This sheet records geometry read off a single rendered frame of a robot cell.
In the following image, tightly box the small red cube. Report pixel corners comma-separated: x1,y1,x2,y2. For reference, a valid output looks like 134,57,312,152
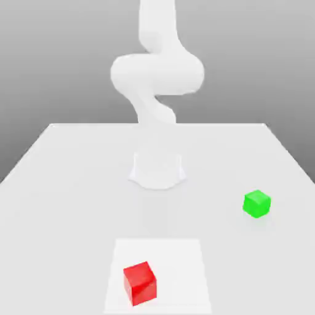
122,261,158,307

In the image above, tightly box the small green cube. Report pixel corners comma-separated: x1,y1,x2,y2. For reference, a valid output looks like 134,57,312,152
242,189,272,219

